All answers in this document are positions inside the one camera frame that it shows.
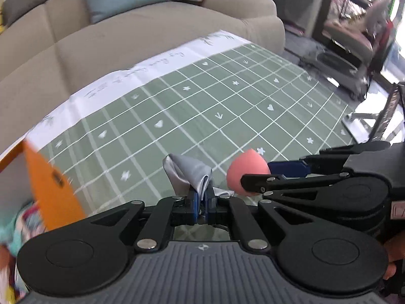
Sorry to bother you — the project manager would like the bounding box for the grey satin cloth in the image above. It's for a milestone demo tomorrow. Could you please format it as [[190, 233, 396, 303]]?
[[162, 154, 213, 197]]

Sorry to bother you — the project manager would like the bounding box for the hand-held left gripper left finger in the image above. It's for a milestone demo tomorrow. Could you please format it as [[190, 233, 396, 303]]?
[[92, 187, 203, 254]]

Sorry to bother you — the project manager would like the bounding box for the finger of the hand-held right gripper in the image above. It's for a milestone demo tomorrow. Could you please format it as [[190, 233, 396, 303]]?
[[267, 141, 391, 178], [240, 171, 352, 201]]

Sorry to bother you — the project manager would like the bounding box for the patterned pink teal cloth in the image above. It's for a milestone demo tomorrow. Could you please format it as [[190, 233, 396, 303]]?
[[14, 201, 43, 238]]

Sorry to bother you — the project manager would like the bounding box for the orange cardboard box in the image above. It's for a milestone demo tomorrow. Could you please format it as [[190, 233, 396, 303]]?
[[0, 138, 87, 304]]

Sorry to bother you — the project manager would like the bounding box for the pink makeup sponge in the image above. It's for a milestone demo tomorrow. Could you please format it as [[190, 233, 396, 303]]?
[[226, 148, 272, 196]]

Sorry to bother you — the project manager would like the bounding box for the black smartphone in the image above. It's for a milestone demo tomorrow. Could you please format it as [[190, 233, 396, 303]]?
[[369, 82, 405, 143]]

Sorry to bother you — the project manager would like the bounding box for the green grid tablecloth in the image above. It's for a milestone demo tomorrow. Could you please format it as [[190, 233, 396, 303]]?
[[0, 30, 358, 241]]

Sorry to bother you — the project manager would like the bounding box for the person's right hand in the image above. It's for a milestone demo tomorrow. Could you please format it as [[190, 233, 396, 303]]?
[[382, 236, 400, 281]]

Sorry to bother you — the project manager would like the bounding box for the beige sofa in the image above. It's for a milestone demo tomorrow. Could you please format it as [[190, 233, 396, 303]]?
[[0, 0, 285, 153]]

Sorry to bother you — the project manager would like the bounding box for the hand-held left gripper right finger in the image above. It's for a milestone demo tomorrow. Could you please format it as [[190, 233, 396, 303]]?
[[204, 185, 312, 254]]

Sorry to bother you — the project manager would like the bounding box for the grey wheeled chair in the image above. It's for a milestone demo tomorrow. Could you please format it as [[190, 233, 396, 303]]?
[[323, 0, 396, 100]]

